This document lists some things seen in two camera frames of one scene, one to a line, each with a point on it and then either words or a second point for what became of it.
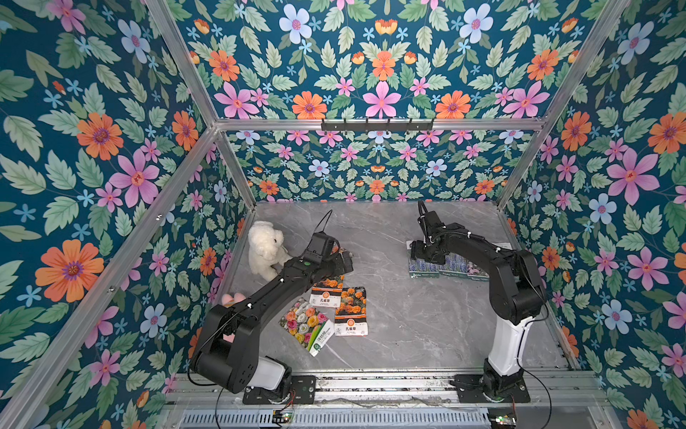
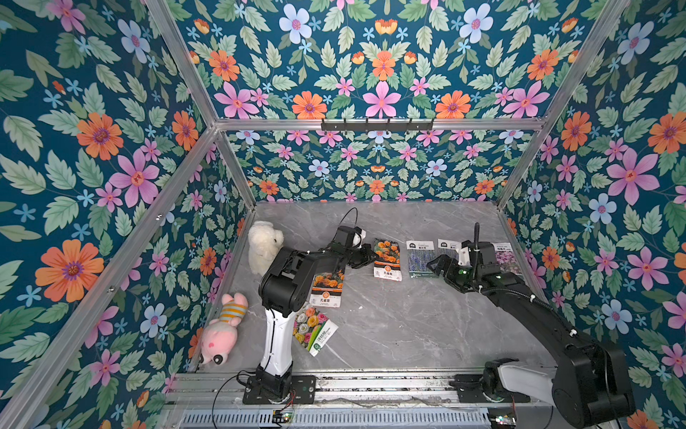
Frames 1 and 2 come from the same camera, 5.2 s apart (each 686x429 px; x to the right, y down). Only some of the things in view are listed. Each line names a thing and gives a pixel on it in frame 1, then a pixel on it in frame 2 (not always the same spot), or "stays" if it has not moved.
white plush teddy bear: x=265 y=249 stays
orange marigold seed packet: x=351 y=316 -> x=389 y=267
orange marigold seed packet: x=327 y=293 stays
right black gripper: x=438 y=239 -> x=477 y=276
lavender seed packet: x=419 y=269 stays
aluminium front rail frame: x=383 y=391 stays
